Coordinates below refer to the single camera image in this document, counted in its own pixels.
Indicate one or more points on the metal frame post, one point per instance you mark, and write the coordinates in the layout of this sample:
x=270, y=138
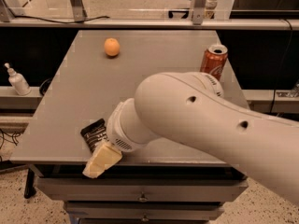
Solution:
x=79, y=12
x=198, y=11

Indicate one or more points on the white pump bottle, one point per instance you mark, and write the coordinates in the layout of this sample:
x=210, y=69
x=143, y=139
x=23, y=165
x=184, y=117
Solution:
x=17, y=81

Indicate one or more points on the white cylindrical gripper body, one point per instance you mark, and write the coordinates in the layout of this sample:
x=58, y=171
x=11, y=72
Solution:
x=118, y=133

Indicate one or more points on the left metal frame post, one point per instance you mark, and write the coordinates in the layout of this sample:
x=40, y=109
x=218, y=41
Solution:
x=79, y=12

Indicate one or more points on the black rxbar chocolate wrapper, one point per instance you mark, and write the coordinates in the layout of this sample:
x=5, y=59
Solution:
x=94, y=133

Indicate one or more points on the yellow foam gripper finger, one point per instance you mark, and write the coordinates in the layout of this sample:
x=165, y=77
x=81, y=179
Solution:
x=105, y=156

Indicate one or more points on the orange fruit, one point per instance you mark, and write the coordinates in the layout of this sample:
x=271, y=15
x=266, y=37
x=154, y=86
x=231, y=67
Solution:
x=112, y=47

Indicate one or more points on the right metal frame post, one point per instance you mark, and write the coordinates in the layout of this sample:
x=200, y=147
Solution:
x=198, y=11

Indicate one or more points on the red coca-cola can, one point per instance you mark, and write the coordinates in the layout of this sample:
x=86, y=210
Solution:
x=215, y=57

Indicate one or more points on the black round object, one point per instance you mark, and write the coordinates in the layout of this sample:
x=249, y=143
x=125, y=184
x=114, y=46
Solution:
x=44, y=86

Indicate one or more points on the lower drawer knob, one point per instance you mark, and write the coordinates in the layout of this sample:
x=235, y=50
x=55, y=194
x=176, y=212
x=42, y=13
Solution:
x=145, y=218

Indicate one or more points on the grey drawer cabinet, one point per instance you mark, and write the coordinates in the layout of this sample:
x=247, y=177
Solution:
x=177, y=194

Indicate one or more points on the drawer knob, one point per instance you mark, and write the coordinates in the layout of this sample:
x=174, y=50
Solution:
x=143, y=198
x=145, y=218

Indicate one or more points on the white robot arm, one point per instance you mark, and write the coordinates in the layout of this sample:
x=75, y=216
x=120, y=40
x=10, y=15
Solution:
x=188, y=108

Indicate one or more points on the upper drawer knob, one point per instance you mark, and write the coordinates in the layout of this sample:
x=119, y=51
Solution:
x=143, y=198

